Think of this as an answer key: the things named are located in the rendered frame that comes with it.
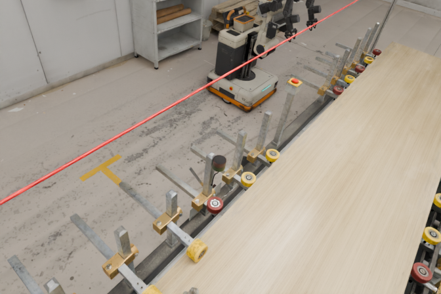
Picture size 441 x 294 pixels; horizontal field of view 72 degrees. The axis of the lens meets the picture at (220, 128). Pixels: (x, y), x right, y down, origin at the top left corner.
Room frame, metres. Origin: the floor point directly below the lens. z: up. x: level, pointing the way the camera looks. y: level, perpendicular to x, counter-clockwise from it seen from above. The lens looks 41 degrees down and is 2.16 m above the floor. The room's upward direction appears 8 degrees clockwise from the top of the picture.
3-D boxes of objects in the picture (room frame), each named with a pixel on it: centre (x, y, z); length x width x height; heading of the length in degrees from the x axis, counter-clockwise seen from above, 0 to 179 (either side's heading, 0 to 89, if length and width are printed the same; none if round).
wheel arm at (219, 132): (1.39, -0.16, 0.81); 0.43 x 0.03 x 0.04; 56
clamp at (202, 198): (0.94, 0.03, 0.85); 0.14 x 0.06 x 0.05; 146
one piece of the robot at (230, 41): (3.24, -0.11, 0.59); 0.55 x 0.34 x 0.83; 146
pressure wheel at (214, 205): (0.88, -0.02, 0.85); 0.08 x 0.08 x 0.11
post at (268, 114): (1.38, -0.26, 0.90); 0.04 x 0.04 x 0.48; 56
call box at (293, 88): (1.59, -0.40, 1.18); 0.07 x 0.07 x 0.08; 56
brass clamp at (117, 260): (0.53, 0.32, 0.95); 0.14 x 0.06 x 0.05; 146
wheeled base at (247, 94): (3.19, -0.19, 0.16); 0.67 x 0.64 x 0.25; 56
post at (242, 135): (1.17, -0.12, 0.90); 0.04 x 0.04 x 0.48; 56
